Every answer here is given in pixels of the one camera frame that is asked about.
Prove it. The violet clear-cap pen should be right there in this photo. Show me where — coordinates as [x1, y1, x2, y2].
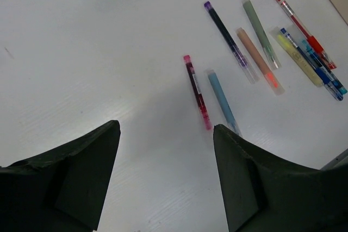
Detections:
[204, 1, 259, 84]

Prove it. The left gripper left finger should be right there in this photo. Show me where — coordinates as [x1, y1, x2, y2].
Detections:
[1, 120, 121, 231]

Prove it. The orange clear-cap pen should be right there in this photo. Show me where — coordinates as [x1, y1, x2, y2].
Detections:
[236, 28, 285, 95]

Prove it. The olive green clear pen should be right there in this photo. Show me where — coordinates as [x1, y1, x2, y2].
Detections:
[242, 0, 281, 70]

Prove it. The light blue clear pen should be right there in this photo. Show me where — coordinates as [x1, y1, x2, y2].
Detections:
[206, 69, 242, 137]

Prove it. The cyan clear pen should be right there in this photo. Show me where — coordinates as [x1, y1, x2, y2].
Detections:
[280, 25, 347, 95]

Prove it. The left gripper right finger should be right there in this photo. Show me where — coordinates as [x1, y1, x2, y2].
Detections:
[213, 124, 347, 231]

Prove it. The red gel pen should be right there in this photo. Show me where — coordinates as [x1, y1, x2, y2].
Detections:
[275, 0, 337, 69]

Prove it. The yellow clear pen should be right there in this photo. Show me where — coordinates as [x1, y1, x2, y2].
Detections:
[269, 27, 324, 87]

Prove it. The magenta clear-cap pen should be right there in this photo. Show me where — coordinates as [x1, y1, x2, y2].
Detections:
[183, 55, 212, 130]

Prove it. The dark blue gel pen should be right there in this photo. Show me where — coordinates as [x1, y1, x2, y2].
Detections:
[279, 28, 344, 101]

